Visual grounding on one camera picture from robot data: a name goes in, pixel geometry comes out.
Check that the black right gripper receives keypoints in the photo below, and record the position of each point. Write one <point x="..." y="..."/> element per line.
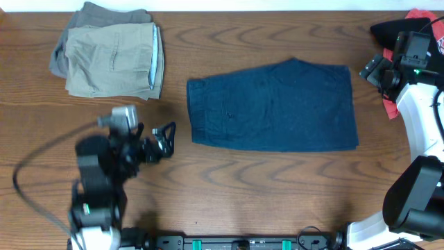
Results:
<point x="371" y="69"/>

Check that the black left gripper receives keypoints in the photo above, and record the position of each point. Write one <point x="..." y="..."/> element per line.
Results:
<point x="150" y="149"/>

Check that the navy blue shorts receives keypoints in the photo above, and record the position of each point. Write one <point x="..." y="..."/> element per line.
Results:
<point x="291" y="106"/>

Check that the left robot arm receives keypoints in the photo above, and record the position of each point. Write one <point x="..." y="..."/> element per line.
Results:
<point x="98" y="200"/>

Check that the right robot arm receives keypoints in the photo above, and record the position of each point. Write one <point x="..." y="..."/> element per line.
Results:
<point x="412" y="210"/>

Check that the black garment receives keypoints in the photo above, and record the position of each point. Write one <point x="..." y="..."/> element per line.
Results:
<point x="386" y="35"/>

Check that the khaki folded shorts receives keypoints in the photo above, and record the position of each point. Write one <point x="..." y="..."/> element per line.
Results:
<point x="116" y="60"/>

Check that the grey folded garment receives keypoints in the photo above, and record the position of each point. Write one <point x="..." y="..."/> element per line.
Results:
<point x="91" y="15"/>

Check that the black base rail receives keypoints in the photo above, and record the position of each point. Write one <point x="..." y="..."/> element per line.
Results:
<point x="308" y="241"/>

